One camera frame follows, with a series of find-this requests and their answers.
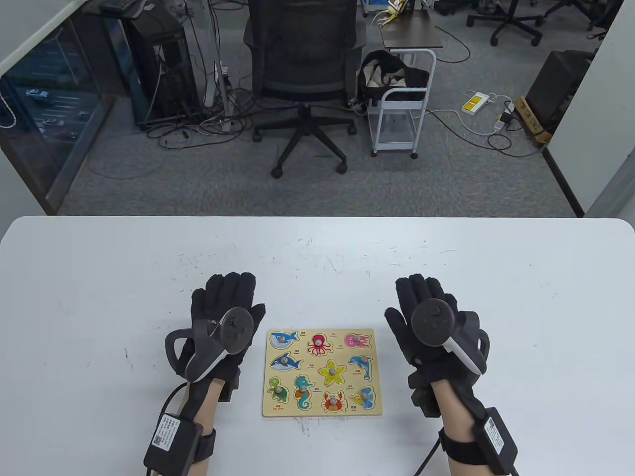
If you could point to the black cabinet box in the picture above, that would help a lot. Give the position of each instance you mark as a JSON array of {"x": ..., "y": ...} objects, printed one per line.
[{"x": 558, "y": 84}]

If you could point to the glass partition panel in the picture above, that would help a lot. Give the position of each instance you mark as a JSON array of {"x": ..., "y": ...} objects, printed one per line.
[{"x": 54, "y": 114}]

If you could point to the person's left hand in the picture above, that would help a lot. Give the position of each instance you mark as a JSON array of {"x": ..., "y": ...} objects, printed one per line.
[{"x": 223, "y": 297}]

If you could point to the black computer tower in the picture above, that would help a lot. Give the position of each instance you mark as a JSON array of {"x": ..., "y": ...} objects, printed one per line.
[{"x": 168, "y": 64}]

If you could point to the seahorse puzzle piece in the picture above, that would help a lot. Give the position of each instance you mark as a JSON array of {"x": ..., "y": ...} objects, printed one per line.
[{"x": 303, "y": 391}]

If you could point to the power adapter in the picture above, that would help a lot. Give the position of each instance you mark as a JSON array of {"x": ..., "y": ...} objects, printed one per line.
[{"x": 505, "y": 119}]

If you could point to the black keyboard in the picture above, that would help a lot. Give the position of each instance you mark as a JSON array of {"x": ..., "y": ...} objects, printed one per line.
[{"x": 121, "y": 6}]

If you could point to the person's left forearm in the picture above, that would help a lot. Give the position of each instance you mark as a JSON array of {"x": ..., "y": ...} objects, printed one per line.
[{"x": 206, "y": 406}]

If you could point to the black swivel office chair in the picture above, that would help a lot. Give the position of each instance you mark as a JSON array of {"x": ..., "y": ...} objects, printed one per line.
[
  {"x": 513, "y": 20},
  {"x": 575, "y": 7}
]

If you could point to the yellow starfish puzzle piece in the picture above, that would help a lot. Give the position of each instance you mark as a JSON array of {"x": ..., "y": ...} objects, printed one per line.
[{"x": 331, "y": 373}]

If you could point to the yellow blue fish puzzle piece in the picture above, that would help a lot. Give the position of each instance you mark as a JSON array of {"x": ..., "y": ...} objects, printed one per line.
[{"x": 363, "y": 396}]

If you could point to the pink wooden puzzle piece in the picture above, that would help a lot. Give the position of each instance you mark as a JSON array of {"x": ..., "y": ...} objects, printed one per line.
[{"x": 358, "y": 340}]

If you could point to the yellow white power strip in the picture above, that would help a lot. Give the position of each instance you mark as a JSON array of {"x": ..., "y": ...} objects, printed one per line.
[{"x": 475, "y": 103}]

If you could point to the person's right forearm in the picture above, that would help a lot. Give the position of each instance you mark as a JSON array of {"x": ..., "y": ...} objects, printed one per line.
[{"x": 454, "y": 406}]

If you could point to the white rolling cart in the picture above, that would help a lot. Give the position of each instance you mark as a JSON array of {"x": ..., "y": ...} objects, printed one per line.
[{"x": 404, "y": 92}]

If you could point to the black mesh office chair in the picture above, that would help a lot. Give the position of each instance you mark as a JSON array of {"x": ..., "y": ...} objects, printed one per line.
[{"x": 302, "y": 49}]

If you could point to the cardboard box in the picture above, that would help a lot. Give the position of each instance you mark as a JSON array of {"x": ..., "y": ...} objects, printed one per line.
[{"x": 532, "y": 121}]

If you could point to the black labelled wrist box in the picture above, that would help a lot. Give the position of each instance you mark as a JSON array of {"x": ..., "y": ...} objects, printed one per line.
[
  {"x": 171, "y": 441},
  {"x": 496, "y": 436}
]

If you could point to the plain wooden puzzle piece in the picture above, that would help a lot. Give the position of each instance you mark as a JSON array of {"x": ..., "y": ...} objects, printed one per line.
[
  {"x": 283, "y": 339},
  {"x": 285, "y": 362},
  {"x": 319, "y": 343}
]

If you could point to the white desk leg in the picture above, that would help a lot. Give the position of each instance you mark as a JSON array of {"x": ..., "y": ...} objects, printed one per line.
[{"x": 221, "y": 74}]

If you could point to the red crab puzzle piece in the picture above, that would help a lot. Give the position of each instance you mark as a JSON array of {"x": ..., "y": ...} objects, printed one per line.
[{"x": 333, "y": 401}]

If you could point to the black bag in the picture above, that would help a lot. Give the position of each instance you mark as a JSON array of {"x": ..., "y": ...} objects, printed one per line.
[{"x": 382, "y": 62}]

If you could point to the wooden animal puzzle frame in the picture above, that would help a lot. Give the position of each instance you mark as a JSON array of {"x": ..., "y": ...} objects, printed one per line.
[{"x": 307, "y": 361}]

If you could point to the dark brown side desk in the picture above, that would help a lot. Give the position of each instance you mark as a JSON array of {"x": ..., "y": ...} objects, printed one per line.
[{"x": 412, "y": 32}]

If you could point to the person's right hand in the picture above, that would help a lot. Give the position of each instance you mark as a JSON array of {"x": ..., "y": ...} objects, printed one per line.
[{"x": 416, "y": 292}]

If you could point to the black white handheld controller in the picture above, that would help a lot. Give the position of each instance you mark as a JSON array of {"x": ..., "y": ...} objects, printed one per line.
[
  {"x": 431, "y": 322},
  {"x": 235, "y": 329}
]

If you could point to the green turtle puzzle piece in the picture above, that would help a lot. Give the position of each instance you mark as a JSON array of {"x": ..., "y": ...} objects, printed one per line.
[{"x": 278, "y": 390}]

